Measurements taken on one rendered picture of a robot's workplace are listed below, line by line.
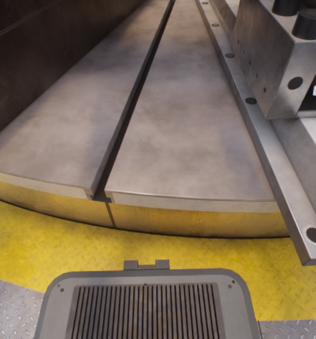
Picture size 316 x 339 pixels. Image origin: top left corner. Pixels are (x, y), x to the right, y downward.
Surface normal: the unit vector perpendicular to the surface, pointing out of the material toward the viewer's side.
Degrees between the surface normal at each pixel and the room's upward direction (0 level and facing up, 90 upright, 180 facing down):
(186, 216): 90
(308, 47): 90
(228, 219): 90
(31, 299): 0
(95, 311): 0
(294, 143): 71
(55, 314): 0
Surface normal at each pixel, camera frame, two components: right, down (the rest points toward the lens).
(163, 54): -0.03, -0.64
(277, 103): 0.04, 0.77
